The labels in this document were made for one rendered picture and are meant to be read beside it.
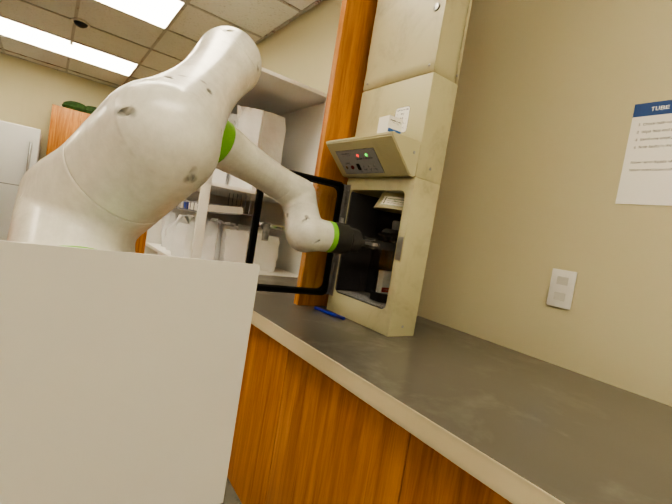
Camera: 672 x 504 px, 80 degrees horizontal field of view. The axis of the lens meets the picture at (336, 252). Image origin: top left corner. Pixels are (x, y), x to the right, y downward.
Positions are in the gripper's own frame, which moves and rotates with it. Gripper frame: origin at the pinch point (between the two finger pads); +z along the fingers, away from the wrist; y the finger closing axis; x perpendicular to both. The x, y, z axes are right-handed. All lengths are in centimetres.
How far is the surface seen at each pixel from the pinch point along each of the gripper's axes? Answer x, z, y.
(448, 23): -66, -8, -13
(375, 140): -29.3, -21.0, -6.8
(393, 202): -13.9, -7.3, -3.8
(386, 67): -57, -11, 7
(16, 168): -9, -132, 472
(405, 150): -27.3, -15.7, -14.2
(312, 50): -113, 30, 138
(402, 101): -44.4, -10.4, -3.2
